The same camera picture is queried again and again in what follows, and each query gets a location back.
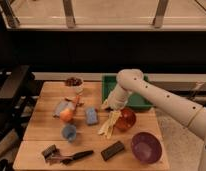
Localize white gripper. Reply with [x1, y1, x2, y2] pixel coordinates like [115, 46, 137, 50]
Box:
[101, 85, 131, 126]

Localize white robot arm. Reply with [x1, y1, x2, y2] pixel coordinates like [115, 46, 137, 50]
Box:
[103, 69, 206, 171]

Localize white cup with brown contents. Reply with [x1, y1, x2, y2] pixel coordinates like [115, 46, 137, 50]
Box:
[65, 77, 83, 94]

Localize blue plastic cup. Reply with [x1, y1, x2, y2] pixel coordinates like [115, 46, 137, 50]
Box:
[62, 124, 76, 142]

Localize blue sponge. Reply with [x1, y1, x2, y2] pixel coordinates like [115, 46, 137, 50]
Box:
[85, 107, 98, 125]

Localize orange bowl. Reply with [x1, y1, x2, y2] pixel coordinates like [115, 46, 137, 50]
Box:
[115, 107, 136, 131]

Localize green plastic bin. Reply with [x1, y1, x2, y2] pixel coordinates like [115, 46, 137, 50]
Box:
[102, 75, 152, 110]

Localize dark brown rectangular block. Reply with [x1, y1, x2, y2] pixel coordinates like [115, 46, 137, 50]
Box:
[101, 141, 125, 161]

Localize orange round fruit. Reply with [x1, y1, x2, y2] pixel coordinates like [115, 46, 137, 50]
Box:
[60, 108, 73, 122]

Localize purple bowl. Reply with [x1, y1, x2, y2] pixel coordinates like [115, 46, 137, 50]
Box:
[131, 132, 162, 164]

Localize black chair frame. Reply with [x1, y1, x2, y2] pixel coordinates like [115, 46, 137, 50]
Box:
[0, 64, 39, 171]

